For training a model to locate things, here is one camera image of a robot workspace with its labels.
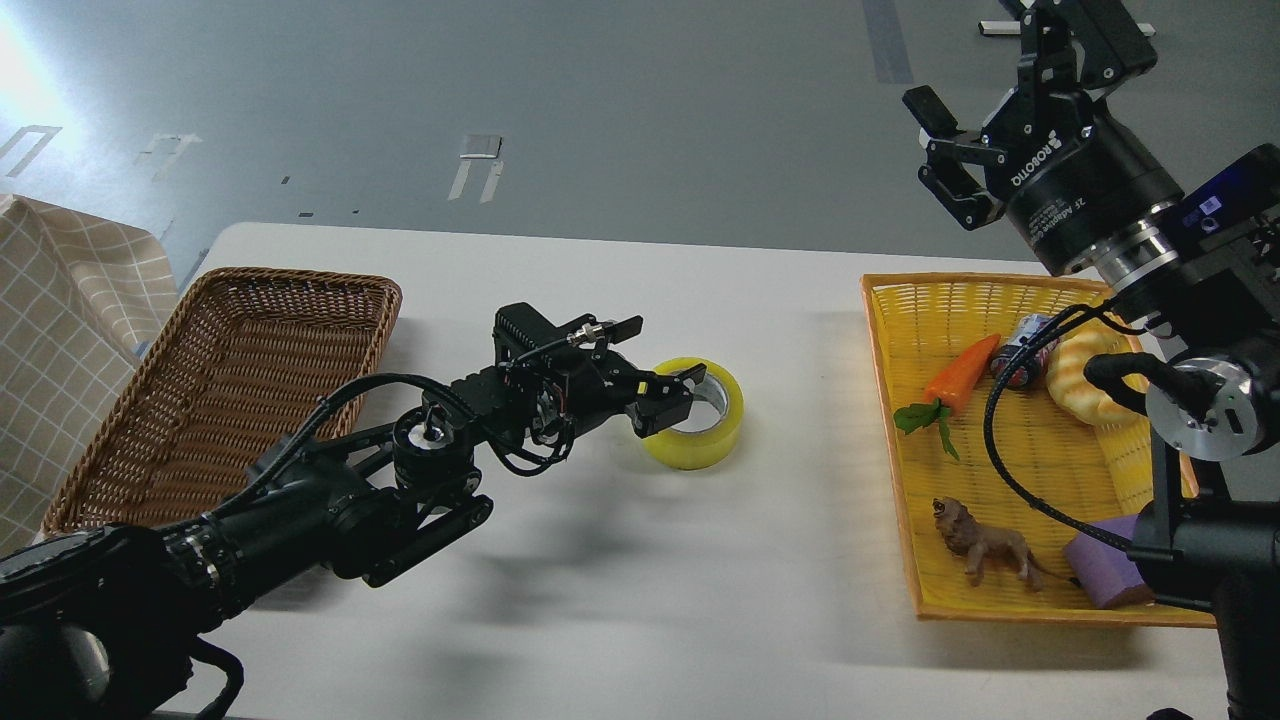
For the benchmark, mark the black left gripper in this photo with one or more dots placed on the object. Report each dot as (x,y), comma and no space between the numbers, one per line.
(585,388)

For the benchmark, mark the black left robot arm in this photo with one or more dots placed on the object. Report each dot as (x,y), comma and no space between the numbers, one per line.
(109,623)

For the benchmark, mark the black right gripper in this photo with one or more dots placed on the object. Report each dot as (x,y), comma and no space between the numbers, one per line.
(1063,170)

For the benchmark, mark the yellow tape roll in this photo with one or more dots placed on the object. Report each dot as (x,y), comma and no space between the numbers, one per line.
(716,419)

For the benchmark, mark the toy bread croissant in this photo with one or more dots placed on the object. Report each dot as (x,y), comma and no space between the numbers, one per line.
(1066,382)

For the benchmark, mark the yellow plastic basket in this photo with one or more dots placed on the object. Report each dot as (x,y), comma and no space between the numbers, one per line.
(918,323)

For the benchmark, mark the purple foam block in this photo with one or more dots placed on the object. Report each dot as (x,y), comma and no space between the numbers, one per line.
(1109,578)

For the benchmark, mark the orange toy carrot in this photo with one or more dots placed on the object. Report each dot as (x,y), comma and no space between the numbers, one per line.
(948,393)

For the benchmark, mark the brown toy lion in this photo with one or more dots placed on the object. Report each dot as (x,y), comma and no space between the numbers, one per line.
(976,543)

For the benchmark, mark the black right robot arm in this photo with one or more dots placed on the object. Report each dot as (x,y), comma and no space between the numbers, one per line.
(1199,267)

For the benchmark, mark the brown wicker basket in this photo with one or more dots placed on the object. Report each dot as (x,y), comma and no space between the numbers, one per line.
(242,361)

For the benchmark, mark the small soda can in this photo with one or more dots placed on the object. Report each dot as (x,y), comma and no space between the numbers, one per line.
(1033,372)

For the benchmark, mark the beige checkered cloth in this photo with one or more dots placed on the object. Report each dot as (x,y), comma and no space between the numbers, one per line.
(81,299)

